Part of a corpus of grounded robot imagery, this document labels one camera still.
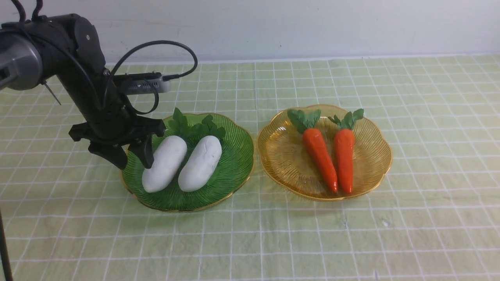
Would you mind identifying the orange carrot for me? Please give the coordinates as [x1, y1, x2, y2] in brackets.
[328, 108, 364, 194]
[286, 109, 339, 193]

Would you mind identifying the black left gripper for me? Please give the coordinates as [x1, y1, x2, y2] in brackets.
[68, 94, 166, 170]

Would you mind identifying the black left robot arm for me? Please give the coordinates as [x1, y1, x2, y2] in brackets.
[0, 14, 166, 169]

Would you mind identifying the amber glass plate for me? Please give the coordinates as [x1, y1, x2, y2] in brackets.
[257, 104, 393, 202]

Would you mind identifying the white radish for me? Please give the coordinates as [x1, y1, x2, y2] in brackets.
[141, 108, 189, 194]
[178, 114, 226, 192]

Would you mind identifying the green checkered tablecloth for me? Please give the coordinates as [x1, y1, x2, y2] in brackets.
[0, 55, 500, 281]

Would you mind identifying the green glass plate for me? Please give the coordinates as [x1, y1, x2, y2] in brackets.
[120, 113, 255, 212]

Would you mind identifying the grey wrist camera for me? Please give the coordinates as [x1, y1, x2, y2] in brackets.
[113, 71, 170, 95]

